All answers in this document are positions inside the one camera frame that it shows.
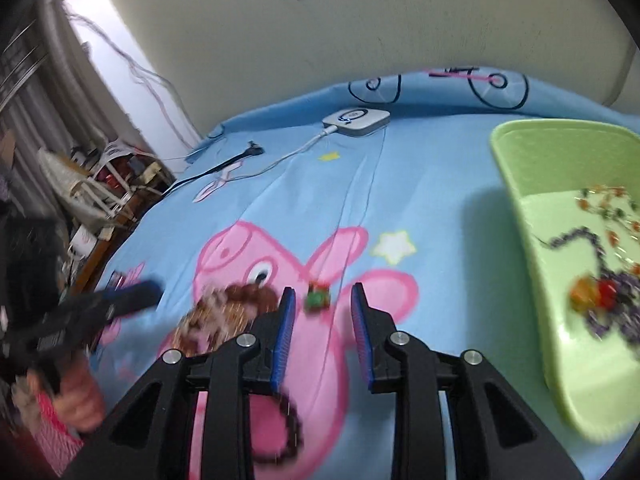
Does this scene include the grey curtain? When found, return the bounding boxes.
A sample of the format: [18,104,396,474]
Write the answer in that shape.
[0,0,143,221]

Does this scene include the orange and red bead bracelet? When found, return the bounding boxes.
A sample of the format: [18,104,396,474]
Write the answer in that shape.
[570,275,622,314]

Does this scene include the person's left hand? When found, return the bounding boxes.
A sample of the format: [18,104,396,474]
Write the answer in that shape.
[25,354,107,433]

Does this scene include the thin white wall wires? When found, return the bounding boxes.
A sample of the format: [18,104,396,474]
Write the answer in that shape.
[65,10,203,161]

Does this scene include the green plastic tray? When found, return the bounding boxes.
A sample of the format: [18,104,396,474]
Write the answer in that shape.
[490,119,640,443]

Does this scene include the person's left forearm pink sleeve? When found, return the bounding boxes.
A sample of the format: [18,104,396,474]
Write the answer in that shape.
[10,390,86,478]

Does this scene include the white cable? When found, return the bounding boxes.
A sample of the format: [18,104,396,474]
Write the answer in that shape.
[200,129,335,196]

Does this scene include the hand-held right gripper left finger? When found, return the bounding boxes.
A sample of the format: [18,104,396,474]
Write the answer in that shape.
[62,287,298,480]

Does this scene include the green and red bead charm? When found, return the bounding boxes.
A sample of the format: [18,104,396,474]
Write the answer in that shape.
[304,284,332,311]

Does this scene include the purple bead necklace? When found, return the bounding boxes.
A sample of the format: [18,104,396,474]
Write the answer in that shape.
[542,227,640,356]

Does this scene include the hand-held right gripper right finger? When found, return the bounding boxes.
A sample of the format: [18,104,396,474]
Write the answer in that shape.
[350,282,586,480]

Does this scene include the small dark bead bracelet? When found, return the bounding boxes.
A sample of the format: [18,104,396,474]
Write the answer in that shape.
[250,390,306,464]

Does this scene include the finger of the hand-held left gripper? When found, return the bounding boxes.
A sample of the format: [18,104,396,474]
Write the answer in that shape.
[102,280,166,320]

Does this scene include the white flat square device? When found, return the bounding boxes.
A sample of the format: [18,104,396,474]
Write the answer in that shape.
[321,107,392,138]

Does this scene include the multicoloured bead necklace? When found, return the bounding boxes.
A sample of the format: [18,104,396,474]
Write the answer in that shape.
[575,185,640,241]

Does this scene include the cluttered wooden side table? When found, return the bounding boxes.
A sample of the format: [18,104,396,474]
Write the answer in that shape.
[65,150,177,291]

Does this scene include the blue cartoon printed blanket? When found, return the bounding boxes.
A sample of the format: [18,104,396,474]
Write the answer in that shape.
[65,65,640,480]

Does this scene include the white rack frame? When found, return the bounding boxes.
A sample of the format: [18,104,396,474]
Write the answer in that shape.
[40,142,151,226]

